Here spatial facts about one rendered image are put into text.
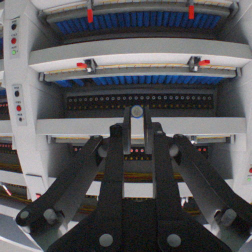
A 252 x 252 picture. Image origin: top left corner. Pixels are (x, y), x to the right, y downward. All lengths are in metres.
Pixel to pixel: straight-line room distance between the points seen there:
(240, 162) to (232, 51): 0.31
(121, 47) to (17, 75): 0.31
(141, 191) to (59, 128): 0.30
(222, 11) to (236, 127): 0.34
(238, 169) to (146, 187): 0.29
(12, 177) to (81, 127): 0.37
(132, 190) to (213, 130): 0.29
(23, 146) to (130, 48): 0.43
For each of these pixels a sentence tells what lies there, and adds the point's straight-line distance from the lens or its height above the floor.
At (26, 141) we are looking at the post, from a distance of 0.52.
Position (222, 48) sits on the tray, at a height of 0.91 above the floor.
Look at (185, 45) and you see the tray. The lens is 0.41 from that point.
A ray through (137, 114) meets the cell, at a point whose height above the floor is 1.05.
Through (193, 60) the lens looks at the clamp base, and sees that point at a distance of 0.40.
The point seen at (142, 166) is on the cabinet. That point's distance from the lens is 0.65.
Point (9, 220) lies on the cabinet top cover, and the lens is 1.20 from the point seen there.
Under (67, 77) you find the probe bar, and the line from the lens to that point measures 0.46.
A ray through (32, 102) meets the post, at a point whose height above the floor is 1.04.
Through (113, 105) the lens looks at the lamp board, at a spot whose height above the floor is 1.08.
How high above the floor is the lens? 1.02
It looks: 14 degrees up
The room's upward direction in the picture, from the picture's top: 178 degrees clockwise
